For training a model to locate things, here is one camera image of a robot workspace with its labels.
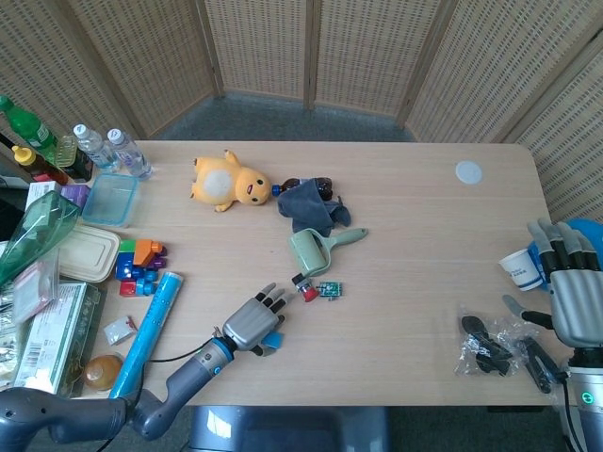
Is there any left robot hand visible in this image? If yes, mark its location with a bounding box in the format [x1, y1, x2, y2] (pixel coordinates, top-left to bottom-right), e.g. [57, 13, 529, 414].
[220, 282, 296, 357]

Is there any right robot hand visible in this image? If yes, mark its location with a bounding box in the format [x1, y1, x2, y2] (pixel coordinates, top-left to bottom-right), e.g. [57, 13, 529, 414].
[501, 218, 603, 350]

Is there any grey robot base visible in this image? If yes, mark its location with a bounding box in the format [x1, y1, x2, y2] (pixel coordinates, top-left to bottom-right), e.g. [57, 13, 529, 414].
[187, 405, 393, 452]

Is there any black blue hand tool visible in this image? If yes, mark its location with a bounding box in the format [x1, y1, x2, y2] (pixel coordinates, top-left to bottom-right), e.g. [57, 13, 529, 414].
[517, 335, 567, 395]

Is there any white blue paper cup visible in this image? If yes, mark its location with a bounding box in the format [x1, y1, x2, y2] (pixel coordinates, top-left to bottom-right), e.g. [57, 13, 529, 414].
[498, 249, 544, 291]

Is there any red emergency stop button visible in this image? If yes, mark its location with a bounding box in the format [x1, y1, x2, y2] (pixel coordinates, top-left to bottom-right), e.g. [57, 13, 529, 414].
[291, 271, 320, 304]

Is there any blue plastic object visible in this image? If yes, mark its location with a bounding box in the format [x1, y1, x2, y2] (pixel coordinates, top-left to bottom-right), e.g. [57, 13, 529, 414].
[527, 217, 603, 291]

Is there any green lint roller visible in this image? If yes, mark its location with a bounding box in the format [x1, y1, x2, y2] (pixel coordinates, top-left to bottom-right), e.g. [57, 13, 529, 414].
[287, 227, 369, 279]

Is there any blue paper roll tube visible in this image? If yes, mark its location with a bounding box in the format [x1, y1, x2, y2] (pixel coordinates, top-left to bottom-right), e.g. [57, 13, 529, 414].
[108, 269, 184, 399]

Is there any bag of black spoons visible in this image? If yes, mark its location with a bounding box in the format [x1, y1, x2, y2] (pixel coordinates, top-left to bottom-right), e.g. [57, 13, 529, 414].
[453, 302, 534, 379]

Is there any light blue building block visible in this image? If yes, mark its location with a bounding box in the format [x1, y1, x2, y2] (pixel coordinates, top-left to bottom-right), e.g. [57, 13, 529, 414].
[136, 267, 162, 296]

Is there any purple building block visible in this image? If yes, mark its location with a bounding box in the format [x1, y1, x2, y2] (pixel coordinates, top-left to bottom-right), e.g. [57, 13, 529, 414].
[149, 243, 171, 271]

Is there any orange building block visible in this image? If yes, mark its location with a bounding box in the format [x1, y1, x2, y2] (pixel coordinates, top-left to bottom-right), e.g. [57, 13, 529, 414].
[132, 238, 162, 266]

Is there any small white packet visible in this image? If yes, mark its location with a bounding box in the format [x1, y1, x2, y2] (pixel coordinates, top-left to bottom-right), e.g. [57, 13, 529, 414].
[103, 315, 139, 347]

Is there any grey cloth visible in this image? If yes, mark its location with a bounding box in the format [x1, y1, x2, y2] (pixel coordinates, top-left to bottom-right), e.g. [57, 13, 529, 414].
[276, 181, 352, 235]

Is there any dark blue building block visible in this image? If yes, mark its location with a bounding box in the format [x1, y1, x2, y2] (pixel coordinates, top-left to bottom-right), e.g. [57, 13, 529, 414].
[115, 250, 139, 280]

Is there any yellow plush toy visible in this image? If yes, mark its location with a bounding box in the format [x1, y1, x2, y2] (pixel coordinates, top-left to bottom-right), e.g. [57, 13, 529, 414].
[189, 148, 273, 214]

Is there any orange round jar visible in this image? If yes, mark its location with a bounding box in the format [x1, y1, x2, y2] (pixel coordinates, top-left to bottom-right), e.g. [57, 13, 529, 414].
[84, 354, 125, 393]

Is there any cola bottle blue cap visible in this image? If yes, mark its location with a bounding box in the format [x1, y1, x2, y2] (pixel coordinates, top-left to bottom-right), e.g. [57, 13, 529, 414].
[270, 175, 337, 202]

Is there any beige lunch box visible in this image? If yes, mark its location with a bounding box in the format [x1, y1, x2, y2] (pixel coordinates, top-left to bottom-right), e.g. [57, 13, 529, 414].
[57, 224, 122, 284]

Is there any clear container blue rim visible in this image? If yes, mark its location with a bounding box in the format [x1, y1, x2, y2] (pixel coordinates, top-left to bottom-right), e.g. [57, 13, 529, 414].
[81, 171, 140, 229]

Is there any green tea box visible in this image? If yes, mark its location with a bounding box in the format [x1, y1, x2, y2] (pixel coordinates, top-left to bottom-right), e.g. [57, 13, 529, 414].
[13, 281, 103, 395]

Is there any water bottle red logo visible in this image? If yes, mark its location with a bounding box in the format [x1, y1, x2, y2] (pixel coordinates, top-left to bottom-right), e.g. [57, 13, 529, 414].
[106, 127, 154, 180]

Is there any pink snack packet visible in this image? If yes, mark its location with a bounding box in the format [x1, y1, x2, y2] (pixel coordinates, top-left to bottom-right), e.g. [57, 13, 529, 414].
[10, 260, 60, 322]

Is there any purple small box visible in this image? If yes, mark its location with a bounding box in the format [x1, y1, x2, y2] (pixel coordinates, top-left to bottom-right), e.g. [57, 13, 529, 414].
[60, 184, 91, 209]

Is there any green plastic bag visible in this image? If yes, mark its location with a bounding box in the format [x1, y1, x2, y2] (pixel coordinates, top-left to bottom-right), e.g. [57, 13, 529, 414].
[0, 189, 82, 286]

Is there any water bottle blue label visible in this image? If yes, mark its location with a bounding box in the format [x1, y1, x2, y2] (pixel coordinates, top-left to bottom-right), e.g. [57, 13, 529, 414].
[72, 122, 122, 172]

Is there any dark olive oil bottle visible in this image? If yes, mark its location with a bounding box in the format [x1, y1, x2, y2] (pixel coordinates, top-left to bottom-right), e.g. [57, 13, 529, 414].
[56, 135, 94, 183]

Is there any white carton box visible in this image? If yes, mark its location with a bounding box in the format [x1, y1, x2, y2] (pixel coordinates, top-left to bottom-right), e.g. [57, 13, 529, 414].
[24, 180, 65, 211]

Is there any yellow cap sauce bottle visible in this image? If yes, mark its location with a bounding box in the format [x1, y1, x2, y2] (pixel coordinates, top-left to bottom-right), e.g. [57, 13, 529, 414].
[10, 144, 70, 187]

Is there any woven rattan folding screen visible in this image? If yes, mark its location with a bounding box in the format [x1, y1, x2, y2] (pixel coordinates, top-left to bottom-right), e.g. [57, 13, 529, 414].
[0, 0, 603, 246]

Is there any green soda bottle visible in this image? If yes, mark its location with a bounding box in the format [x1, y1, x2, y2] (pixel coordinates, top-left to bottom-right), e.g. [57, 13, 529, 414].
[0, 94, 60, 157]

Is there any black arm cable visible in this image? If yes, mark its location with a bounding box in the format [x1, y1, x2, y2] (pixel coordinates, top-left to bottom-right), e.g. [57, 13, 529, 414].
[139, 328, 223, 364]

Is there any white round cable cover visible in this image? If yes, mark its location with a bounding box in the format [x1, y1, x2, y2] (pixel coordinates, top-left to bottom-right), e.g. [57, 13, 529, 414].
[454, 160, 483, 186]

